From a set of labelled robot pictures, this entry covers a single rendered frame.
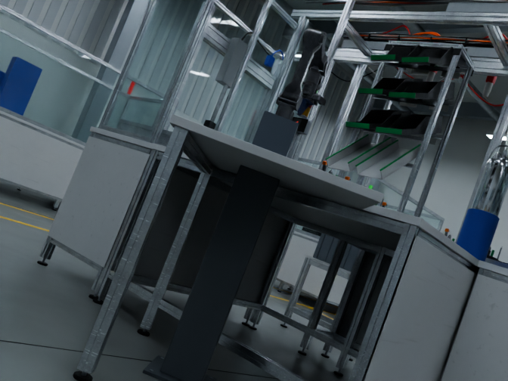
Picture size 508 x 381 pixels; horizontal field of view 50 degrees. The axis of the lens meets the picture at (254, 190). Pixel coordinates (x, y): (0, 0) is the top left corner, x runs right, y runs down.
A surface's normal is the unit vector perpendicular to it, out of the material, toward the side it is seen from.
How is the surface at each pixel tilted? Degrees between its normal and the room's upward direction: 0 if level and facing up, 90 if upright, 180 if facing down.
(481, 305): 90
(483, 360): 90
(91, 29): 90
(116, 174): 90
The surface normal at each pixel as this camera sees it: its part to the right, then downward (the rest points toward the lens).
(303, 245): -0.68, -0.32
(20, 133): 0.64, 0.19
